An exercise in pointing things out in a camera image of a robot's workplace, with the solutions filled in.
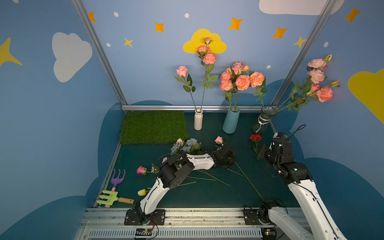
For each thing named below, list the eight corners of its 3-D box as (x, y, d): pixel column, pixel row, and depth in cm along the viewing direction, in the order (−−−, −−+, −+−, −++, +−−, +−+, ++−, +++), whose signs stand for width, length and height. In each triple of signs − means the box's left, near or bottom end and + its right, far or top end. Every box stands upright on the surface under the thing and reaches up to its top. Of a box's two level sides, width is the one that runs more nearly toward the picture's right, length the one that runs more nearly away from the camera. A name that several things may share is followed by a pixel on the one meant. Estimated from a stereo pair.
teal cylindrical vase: (223, 133, 109) (228, 116, 94) (221, 123, 116) (226, 105, 101) (235, 133, 109) (242, 116, 94) (233, 123, 116) (239, 105, 101)
